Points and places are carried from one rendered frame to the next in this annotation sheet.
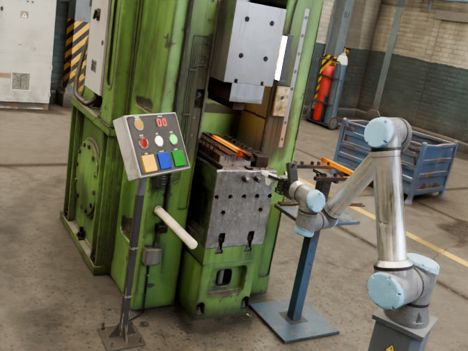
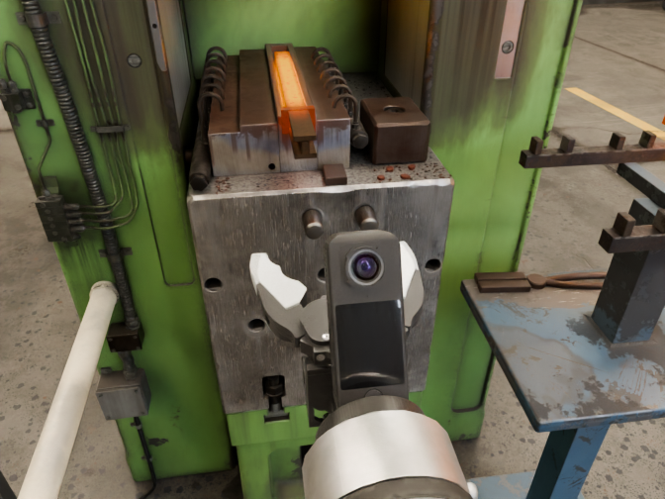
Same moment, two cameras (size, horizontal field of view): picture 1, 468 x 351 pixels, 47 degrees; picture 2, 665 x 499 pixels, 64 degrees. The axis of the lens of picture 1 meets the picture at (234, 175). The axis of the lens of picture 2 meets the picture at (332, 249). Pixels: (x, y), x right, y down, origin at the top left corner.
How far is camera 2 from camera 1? 2.29 m
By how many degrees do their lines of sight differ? 28
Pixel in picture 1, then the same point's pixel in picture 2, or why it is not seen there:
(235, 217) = not seen: hidden behind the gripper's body
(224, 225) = (273, 356)
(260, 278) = (459, 415)
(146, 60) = not seen: outside the picture
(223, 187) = (231, 252)
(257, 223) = not seen: hidden behind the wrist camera
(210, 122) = (301, 13)
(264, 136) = (434, 41)
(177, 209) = (165, 285)
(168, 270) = (193, 413)
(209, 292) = (287, 480)
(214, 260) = (266, 435)
